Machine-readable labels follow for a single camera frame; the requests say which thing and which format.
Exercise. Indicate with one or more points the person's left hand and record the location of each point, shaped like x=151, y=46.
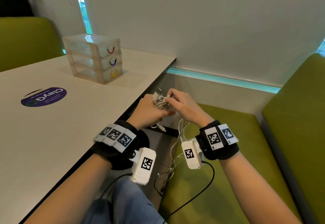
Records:
x=143, y=112

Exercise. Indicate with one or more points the person's right hand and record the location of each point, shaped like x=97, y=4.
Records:
x=189, y=108

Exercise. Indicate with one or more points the person's right fingers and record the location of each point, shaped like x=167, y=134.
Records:
x=175, y=99

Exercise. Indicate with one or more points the person's left thumb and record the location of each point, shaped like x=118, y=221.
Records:
x=167, y=114

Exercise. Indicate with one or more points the white charger plug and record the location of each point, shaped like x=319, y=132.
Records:
x=158, y=98

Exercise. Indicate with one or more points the person's right forearm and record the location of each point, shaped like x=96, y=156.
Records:
x=254, y=190

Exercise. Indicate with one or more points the person's left forearm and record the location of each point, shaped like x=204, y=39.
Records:
x=73, y=193

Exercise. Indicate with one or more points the black wristband with marker tags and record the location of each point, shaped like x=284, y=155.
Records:
x=215, y=140
x=119, y=140

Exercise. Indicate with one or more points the person's blue jeans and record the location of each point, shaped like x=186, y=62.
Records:
x=132, y=203

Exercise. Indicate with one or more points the clear plastic drawer organizer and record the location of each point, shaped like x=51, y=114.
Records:
x=83, y=53

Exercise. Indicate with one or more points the green upholstered bench seat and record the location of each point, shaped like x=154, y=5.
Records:
x=292, y=134

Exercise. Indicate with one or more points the round purple sticker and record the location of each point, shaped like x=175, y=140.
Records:
x=43, y=97

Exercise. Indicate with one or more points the narrow window strip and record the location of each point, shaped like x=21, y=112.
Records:
x=83, y=5

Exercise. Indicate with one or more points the green upholstered seat back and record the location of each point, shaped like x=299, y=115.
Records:
x=28, y=40

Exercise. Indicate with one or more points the black planter box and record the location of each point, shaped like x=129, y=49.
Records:
x=15, y=7

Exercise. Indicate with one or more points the white wrist camera with marker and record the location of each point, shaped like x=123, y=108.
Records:
x=191, y=154
x=143, y=165

